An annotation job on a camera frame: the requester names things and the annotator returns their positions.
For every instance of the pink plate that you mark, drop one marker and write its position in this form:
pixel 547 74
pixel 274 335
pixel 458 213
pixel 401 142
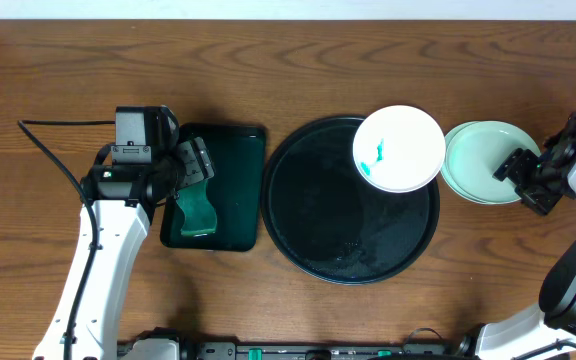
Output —
pixel 399 149

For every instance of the round black tray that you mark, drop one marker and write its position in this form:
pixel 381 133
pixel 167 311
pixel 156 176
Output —
pixel 330 222

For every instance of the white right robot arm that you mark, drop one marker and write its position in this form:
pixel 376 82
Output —
pixel 546 330

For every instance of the mint green plate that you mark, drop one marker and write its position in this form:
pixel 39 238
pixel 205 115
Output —
pixel 445 172
pixel 478 150

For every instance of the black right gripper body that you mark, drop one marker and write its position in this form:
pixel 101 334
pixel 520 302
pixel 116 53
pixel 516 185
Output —
pixel 551 185

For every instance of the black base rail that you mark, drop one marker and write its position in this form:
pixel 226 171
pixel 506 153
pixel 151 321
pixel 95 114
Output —
pixel 293 351

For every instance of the rectangular black tray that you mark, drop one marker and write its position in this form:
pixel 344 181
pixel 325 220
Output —
pixel 238 154

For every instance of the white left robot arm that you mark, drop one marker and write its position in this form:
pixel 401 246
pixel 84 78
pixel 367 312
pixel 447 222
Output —
pixel 119 202

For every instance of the green sponge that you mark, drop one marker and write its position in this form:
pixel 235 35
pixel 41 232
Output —
pixel 200 217

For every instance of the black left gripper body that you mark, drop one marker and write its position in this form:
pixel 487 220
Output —
pixel 193 163

